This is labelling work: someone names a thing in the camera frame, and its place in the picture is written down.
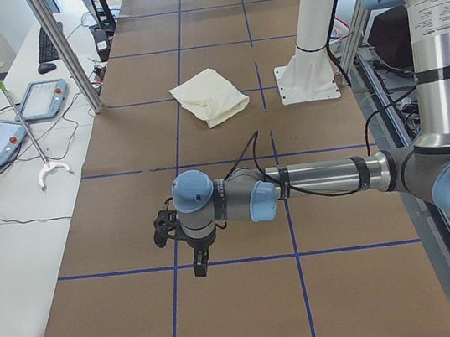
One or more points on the black keyboard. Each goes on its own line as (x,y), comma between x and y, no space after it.
(47,50)

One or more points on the aluminium frame post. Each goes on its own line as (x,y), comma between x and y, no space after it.
(46,19)

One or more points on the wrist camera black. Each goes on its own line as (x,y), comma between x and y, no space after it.
(166,226)

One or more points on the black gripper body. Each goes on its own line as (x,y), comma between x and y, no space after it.
(200,245)

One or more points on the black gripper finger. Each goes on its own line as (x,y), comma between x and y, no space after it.
(200,268)

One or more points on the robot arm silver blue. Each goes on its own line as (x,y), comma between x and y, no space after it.
(421,169)

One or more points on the black computer mouse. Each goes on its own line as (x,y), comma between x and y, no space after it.
(45,68)

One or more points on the reacher grabber stick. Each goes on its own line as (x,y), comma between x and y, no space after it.
(48,165)

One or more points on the far teach pendant blue grey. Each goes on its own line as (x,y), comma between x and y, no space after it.
(43,99)

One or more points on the cream long-sleeve cat shirt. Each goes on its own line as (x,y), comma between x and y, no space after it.
(210,97)

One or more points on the white camera mast base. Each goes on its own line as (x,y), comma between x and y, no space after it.
(309,75)

